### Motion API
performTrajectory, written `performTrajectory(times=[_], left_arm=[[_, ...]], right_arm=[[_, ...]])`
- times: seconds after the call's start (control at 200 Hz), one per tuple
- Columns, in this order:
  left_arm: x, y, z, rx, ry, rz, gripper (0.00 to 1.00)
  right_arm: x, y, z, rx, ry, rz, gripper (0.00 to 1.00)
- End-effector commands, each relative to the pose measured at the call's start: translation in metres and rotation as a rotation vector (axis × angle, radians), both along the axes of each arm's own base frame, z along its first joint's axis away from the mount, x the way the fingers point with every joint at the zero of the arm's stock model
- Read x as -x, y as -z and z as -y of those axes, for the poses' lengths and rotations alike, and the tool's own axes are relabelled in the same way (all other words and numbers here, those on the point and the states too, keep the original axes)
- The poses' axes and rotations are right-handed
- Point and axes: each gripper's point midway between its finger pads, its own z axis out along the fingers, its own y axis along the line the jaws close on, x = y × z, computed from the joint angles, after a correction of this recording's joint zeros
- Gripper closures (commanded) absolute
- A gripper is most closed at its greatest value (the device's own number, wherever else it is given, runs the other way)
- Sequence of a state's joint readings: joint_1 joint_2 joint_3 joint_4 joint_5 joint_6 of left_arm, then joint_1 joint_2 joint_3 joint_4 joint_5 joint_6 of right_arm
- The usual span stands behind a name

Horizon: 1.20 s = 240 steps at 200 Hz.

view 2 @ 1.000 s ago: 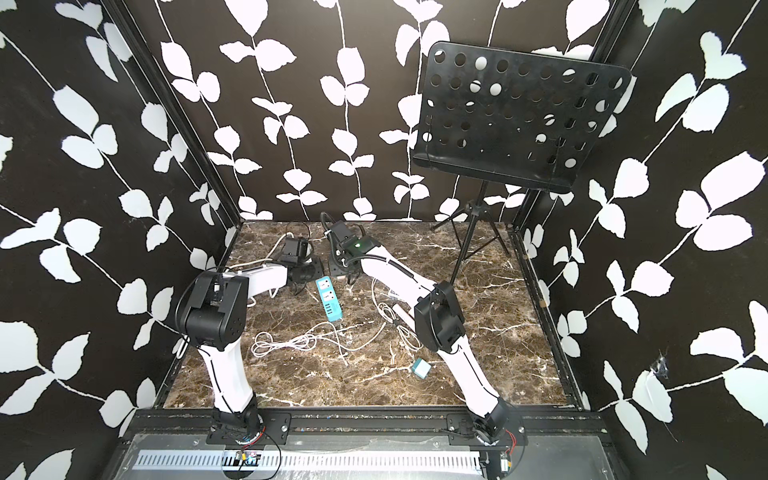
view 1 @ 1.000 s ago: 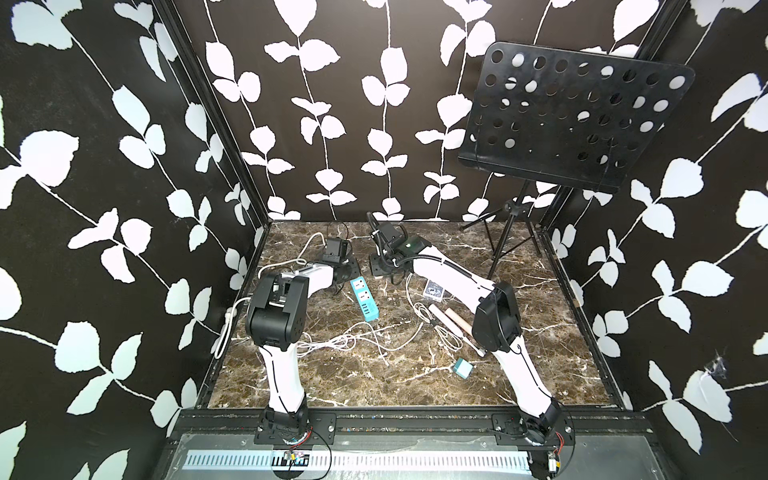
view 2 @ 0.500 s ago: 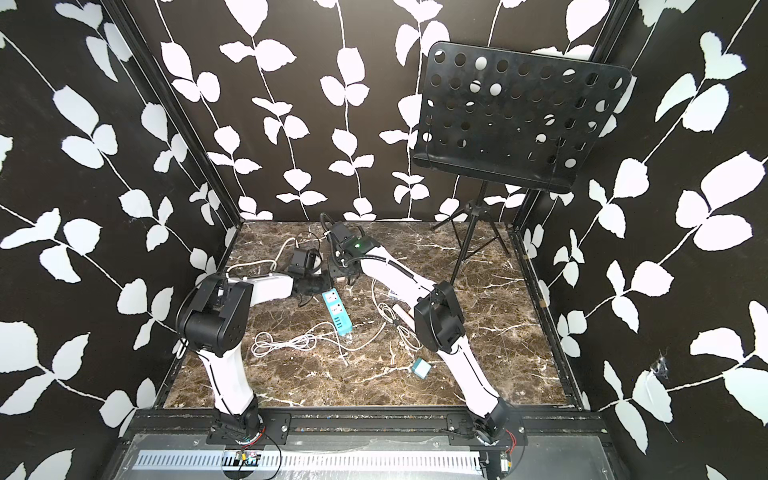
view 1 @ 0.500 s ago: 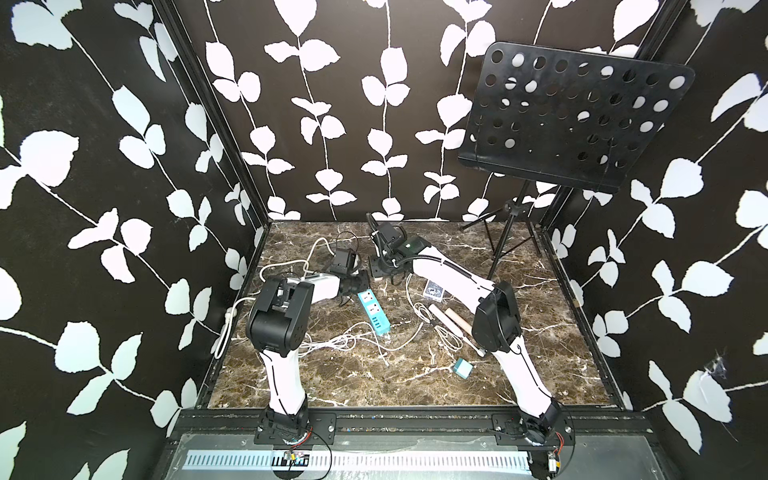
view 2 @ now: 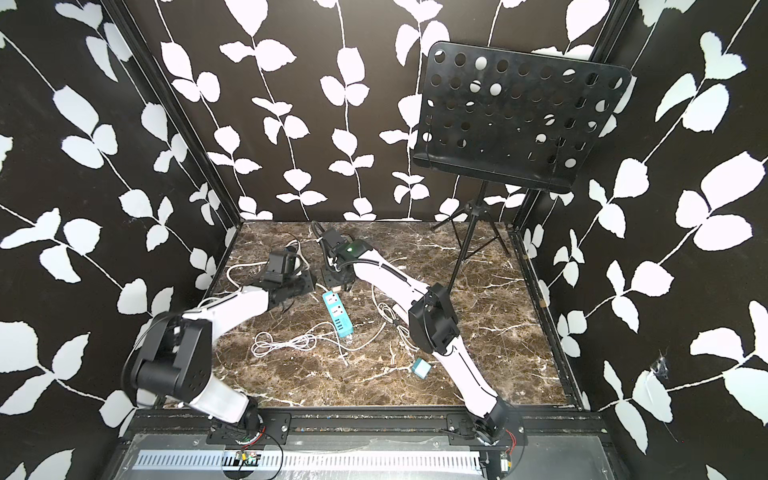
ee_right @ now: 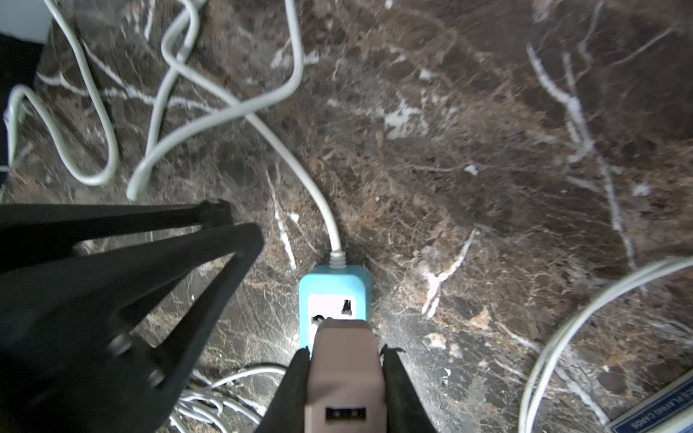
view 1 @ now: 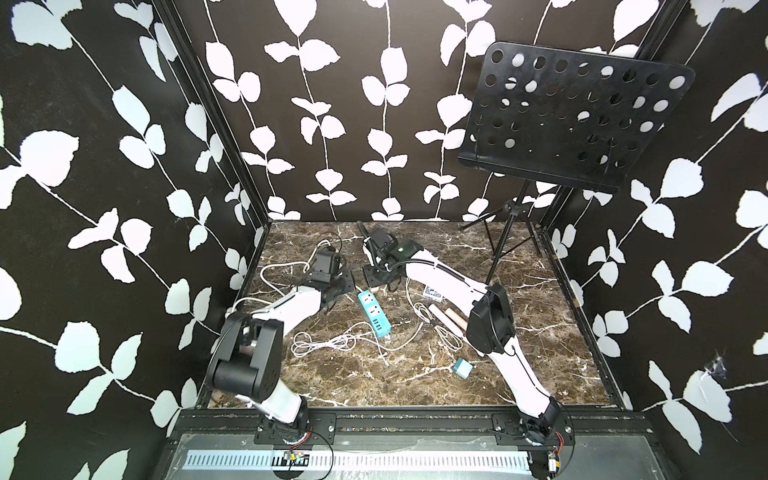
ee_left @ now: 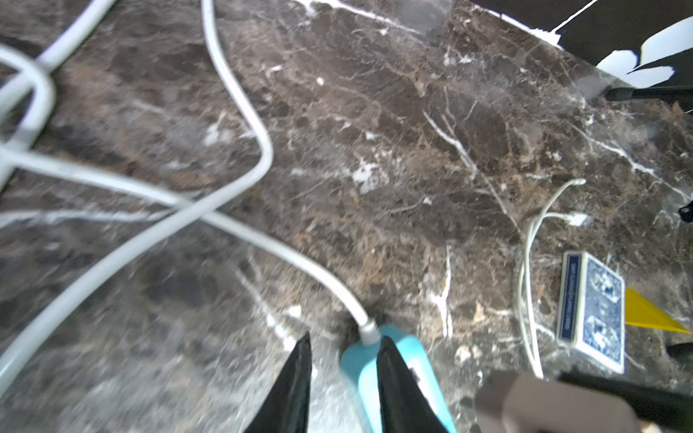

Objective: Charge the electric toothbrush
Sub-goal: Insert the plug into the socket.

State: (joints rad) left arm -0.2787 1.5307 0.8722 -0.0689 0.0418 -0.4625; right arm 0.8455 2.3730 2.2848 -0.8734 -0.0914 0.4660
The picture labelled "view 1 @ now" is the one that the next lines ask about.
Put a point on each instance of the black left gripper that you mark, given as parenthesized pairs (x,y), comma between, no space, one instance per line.
(348,279)

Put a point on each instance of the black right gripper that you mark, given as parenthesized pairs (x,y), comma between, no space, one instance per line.
(367,271)

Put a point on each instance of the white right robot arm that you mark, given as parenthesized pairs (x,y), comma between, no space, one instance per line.
(490,326)

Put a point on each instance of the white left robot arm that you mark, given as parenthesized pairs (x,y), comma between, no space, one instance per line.
(247,358)

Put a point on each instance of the pink electric toothbrush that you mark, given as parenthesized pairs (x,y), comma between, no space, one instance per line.
(456,319)

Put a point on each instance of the blue playing card box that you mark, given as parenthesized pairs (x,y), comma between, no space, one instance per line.
(432,294)

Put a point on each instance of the teal power strip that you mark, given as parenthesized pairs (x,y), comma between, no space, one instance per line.
(377,318)

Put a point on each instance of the black music stand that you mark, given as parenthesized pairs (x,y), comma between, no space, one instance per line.
(575,119)

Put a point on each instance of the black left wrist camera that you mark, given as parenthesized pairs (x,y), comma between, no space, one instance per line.
(327,263)

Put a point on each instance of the teal wall charger cube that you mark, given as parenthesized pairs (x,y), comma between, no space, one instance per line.
(462,368)

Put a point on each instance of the black front rail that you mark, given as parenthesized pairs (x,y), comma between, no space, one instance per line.
(503,423)

